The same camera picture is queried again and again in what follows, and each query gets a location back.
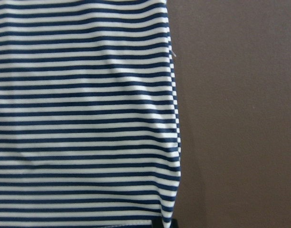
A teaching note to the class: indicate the navy white striped polo shirt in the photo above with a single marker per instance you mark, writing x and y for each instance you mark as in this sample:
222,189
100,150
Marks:
89,134

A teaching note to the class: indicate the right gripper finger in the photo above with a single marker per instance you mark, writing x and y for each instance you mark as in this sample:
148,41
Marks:
159,223

